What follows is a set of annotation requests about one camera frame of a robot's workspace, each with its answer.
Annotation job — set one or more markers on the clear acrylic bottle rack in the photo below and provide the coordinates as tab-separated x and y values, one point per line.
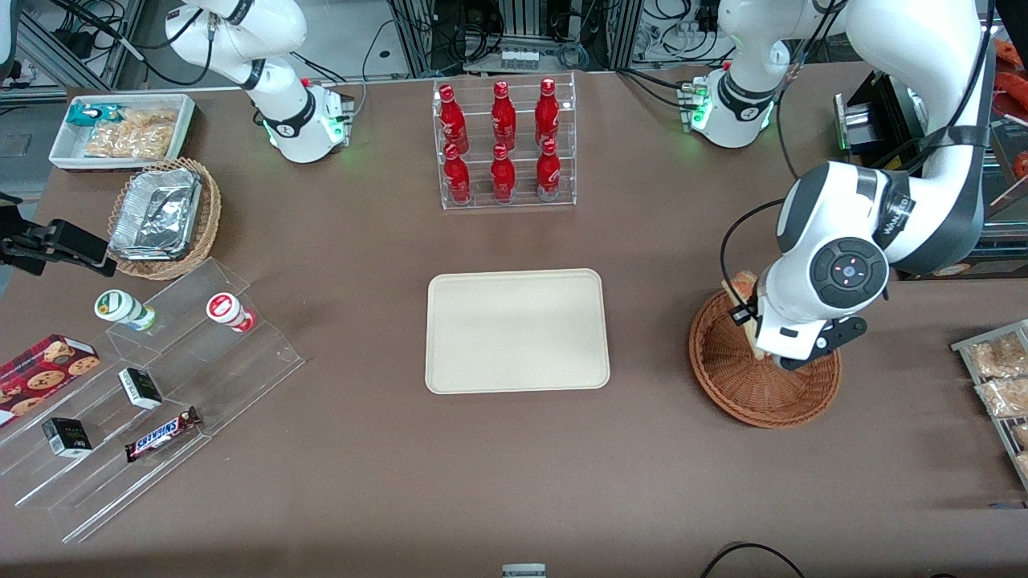
526	197

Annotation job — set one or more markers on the clear bag of pastry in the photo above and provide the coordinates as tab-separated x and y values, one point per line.
1020	435
1004	397
1000	357

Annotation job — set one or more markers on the light tan wicker basket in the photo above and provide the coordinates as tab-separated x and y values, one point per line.
210	217

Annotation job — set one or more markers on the small black box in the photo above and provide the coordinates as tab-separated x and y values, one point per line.
140	388
67	437

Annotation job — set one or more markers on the brown round wicker basket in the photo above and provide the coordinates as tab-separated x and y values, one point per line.
731	377

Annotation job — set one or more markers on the Snickers chocolate bar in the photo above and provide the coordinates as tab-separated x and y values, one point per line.
161	435

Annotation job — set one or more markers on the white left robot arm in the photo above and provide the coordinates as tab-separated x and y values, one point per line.
923	80

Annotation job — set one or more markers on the triangle sandwich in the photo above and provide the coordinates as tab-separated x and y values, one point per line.
743	285

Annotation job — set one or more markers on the white plastic bin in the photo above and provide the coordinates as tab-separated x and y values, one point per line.
64	148

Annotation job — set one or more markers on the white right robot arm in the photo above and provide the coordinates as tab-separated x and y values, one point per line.
241	36

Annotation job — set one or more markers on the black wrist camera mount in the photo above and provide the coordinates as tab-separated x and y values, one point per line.
835	333

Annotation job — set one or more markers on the grey snack tray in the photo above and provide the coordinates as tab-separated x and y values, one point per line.
964	347

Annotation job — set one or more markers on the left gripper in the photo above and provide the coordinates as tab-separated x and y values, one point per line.
744	315

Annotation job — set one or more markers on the teal snack packet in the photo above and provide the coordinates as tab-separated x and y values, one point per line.
88	114

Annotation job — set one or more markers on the small grey label plate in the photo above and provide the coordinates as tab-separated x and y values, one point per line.
524	571

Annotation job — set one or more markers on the aluminium frame rack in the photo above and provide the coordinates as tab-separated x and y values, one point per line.
522	20

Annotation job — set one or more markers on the beige rectangular tray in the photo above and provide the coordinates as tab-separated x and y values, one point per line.
514	333

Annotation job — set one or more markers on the white power strip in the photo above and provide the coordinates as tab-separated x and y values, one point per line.
519	58

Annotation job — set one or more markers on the clear bag of crackers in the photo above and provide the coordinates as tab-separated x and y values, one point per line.
132	135

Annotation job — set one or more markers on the red cookie box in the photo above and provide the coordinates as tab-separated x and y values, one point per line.
44	369

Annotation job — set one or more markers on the silver foil tray stack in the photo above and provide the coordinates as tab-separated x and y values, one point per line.
157	213

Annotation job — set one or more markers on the clear acrylic stepped display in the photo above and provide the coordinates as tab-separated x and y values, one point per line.
241	377

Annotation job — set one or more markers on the green lid drink cup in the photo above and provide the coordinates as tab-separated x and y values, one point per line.
120	307

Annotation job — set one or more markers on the black electronics box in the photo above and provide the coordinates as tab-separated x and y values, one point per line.
875	120

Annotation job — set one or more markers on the red cola bottle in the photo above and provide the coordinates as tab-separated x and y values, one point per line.
548	172
453	120
503	116
547	114
503	177
457	178

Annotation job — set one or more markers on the red lid drink cup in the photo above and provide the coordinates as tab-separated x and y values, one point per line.
225	309

